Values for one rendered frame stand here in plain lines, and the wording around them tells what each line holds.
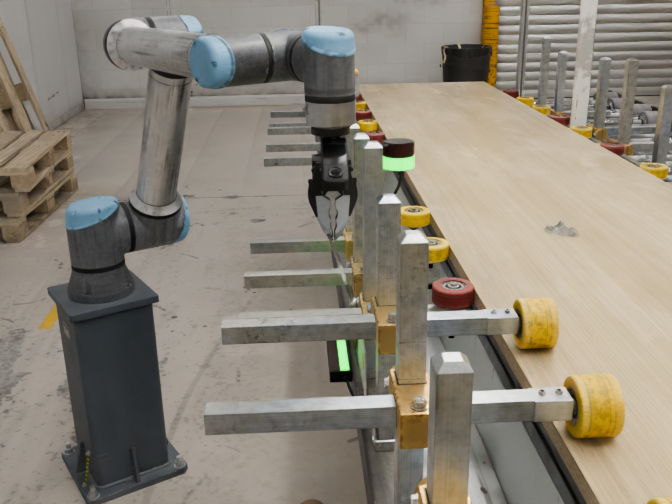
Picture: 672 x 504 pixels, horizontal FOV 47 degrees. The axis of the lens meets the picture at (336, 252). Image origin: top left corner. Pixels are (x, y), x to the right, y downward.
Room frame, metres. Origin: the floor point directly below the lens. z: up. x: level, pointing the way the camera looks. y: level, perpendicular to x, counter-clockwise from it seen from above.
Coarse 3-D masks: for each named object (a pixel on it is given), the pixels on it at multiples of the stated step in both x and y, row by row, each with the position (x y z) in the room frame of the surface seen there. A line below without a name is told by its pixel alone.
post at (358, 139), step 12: (360, 144) 1.62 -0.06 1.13; (360, 156) 1.62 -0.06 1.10; (360, 168) 1.62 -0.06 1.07; (360, 180) 1.62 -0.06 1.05; (360, 192) 1.62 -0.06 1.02; (360, 204) 1.62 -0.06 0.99; (360, 216) 1.62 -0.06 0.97; (360, 228) 1.62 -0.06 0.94; (360, 240) 1.62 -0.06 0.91; (360, 252) 1.62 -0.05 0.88
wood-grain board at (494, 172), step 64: (384, 128) 2.98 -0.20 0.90; (448, 128) 2.96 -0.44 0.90; (512, 128) 2.93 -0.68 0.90; (448, 192) 2.04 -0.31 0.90; (512, 192) 2.03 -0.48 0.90; (576, 192) 2.02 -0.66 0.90; (640, 192) 2.00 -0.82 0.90; (512, 256) 1.53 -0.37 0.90; (576, 256) 1.52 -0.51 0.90; (640, 256) 1.51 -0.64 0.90; (576, 320) 1.21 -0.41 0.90; (640, 320) 1.20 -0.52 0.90; (640, 384) 0.98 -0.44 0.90; (576, 448) 0.83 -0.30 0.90; (640, 448) 0.83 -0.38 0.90
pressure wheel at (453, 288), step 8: (440, 280) 1.38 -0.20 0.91; (448, 280) 1.38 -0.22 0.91; (456, 280) 1.38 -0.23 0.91; (464, 280) 1.38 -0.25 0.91; (432, 288) 1.36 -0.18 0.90; (440, 288) 1.34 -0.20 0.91; (448, 288) 1.35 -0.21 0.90; (456, 288) 1.35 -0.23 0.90; (464, 288) 1.34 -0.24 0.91; (472, 288) 1.34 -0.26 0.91; (432, 296) 1.36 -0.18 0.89; (440, 296) 1.33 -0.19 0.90; (448, 296) 1.32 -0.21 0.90; (456, 296) 1.32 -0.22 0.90; (464, 296) 1.32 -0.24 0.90; (472, 296) 1.34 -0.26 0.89; (440, 304) 1.33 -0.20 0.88; (448, 304) 1.32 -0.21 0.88; (456, 304) 1.32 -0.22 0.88; (464, 304) 1.32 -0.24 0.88; (448, 336) 1.36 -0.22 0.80
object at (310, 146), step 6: (270, 144) 3.08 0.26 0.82; (276, 144) 3.08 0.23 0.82; (282, 144) 3.08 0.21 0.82; (288, 144) 3.08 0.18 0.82; (294, 144) 3.08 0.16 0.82; (300, 144) 3.08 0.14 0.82; (306, 144) 3.08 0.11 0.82; (312, 144) 3.08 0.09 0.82; (318, 144) 3.08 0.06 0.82; (270, 150) 3.07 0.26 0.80; (276, 150) 3.07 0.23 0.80; (282, 150) 3.08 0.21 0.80; (288, 150) 3.08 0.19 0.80; (294, 150) 3.08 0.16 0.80; (300, 150) 3.08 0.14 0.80; (306, 150) 3.08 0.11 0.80; (312, 150) 3.08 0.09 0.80; (318, 150) 3.08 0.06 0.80
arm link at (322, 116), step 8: (312, 104) 1.35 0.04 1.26; (320, 104) 1.34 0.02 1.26; (328, 104) 1.33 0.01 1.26; (336, 104) 1.34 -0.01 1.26; (344, 104) 1.34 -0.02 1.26; (352, 104) 1.36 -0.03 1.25; (312, 112) 1.35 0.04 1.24; (320, 112) 1.34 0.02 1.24; (328, 112) 1.33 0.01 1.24; (336, 112) 1.34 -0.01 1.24; (344, 112) 1.34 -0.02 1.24; (352, 112) 1.36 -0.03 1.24; (312, 120) 1.35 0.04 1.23; (320, 120) 1.34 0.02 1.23; (328, 120) 1.33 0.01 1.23; (336, 120) 1.34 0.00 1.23; (344, 120) 1.34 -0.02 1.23; (352, 120) 1.36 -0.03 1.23; (320, 128) 1.35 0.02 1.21; (328, 128) 1.35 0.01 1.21; (336, 128) 1.35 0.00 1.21
